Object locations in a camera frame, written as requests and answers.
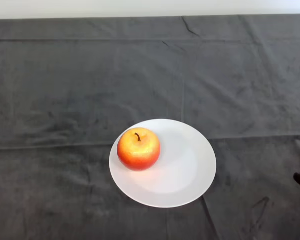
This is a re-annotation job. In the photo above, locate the dark grey cloth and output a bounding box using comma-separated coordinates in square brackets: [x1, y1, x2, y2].
[0, 14, 300, 240]

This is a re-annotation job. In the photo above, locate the red yellow apple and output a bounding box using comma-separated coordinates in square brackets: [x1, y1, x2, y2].
[116, 127, 161, 172]

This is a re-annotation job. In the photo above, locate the white round plate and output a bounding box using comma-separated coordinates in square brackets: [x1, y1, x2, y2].
[108, 118, 217, 209]

